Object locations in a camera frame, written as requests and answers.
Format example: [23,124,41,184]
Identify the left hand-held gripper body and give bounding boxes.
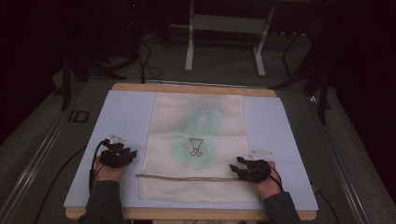
[99,133,133,170]

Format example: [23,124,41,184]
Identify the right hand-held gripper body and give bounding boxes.
[242,147,276,184]

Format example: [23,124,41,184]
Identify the person's left hand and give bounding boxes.
[92,155,131,184]

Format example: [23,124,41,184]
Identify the person's right hand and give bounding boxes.
[248,161,285,201]

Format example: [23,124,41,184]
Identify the light blue table mat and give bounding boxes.
[63,90,319,212]

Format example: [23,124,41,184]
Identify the green garment inside bag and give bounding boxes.
[170,102,224,168]

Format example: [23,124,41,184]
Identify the wooden table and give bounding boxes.
[64,82,318,222]

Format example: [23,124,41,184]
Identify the black stand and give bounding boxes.
[268,29,332,126]
[60,50,128,112]

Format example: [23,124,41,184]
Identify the white metal stand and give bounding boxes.
[184,0,277,78]

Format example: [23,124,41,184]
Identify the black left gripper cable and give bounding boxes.
[33,139,106,224]

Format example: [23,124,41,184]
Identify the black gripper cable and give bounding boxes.
[268,165,341,224]
[33,139,106,224]

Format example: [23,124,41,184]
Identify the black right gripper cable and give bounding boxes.
[268,165,341,224]

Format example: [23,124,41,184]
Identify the beige drawstring cord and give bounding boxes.
[134,173,243,183]

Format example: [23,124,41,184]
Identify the black floor bracket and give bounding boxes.
[67,109,91,123]

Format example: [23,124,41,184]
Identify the cream mesh drawstring bag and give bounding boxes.
[137,92,260,203]

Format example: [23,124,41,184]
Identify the metal floor rail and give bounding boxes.
[0,90,82,224]
[308,95,374,224]

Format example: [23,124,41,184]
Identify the black floor cables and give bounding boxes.
[135,39,164,86]

